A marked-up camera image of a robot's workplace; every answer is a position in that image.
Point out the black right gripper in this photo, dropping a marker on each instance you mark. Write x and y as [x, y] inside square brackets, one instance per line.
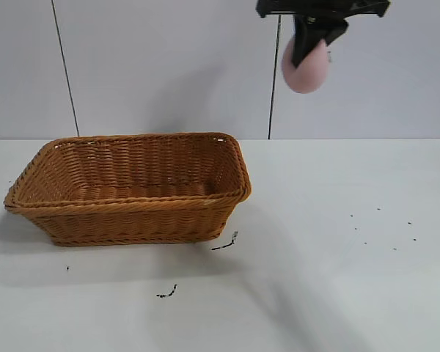
[322, 7]

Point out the pink toy peach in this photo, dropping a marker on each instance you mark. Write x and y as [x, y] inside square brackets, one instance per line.
[308, 73]

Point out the brown woven wicker basket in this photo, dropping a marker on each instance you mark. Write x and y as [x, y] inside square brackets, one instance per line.
[132, 216]

